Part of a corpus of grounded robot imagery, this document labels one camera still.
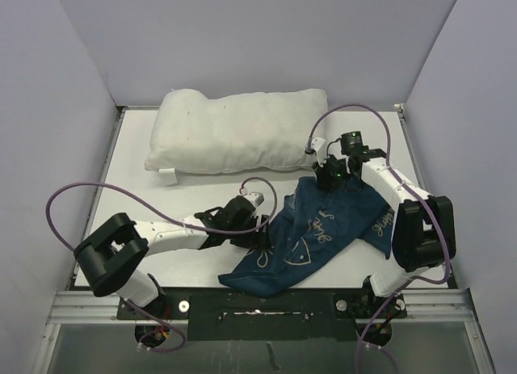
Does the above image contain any dark blue embroidered pillowcase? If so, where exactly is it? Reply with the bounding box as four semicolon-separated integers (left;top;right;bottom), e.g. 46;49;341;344
218;176;395;298

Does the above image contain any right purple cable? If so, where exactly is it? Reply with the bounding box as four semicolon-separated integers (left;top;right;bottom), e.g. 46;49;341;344
305;103;452;374

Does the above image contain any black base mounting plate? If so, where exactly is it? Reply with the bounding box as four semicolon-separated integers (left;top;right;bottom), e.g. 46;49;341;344
116;287;407;342

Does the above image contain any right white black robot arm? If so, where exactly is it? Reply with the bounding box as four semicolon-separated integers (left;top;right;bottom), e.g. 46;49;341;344
306;131;456;317

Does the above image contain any white pillow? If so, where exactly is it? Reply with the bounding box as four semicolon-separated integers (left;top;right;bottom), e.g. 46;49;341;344
145;89;328;174

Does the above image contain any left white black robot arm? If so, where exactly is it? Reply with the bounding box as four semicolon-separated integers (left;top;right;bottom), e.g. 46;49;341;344
74;192;267;318

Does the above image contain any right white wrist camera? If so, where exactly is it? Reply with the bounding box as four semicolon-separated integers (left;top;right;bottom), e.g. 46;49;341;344
305;137;327;166

